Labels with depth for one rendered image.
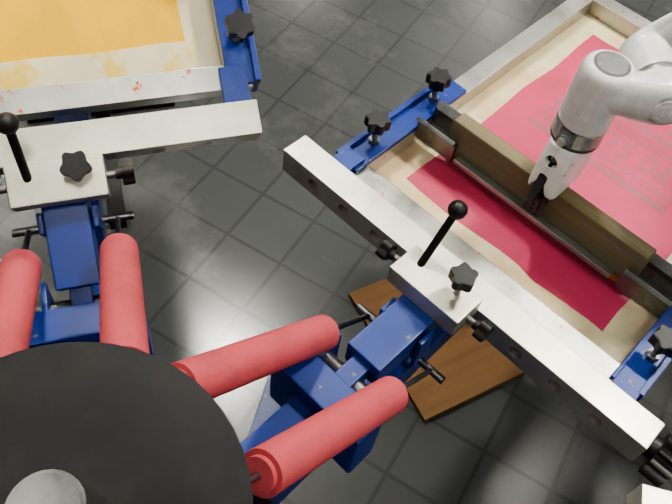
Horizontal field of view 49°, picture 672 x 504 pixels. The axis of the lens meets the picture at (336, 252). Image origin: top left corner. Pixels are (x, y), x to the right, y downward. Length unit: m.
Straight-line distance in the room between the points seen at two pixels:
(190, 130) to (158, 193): 1.43
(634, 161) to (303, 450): 0.93
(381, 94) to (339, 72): 0.19
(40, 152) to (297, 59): 1.96
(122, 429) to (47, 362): 0.09
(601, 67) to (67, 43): 0.76
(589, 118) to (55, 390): 0.76
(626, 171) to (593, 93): 0.42
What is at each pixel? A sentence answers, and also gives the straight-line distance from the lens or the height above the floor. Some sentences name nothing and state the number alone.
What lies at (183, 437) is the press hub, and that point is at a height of 1.32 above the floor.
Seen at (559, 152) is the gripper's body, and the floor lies 1.16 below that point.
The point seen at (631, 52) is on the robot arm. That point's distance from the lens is 1.13.
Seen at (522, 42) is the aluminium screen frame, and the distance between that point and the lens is 1.58.
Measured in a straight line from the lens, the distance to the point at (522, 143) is 1.42.
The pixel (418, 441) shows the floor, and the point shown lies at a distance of 2.10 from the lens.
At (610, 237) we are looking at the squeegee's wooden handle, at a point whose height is 1.05.
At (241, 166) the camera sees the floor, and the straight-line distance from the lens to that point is 2.55.
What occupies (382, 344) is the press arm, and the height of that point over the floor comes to 1.04.
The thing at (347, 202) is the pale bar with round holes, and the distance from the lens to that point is 1.14.
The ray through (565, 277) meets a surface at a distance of 1.26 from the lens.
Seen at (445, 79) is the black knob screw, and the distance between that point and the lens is 1.33.
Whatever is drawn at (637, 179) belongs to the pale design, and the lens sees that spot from 1.45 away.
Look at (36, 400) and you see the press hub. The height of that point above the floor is 1.32.
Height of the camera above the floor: 1.93
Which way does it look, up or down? 55 degrees down
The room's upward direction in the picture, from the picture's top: 9 degrees clockwise
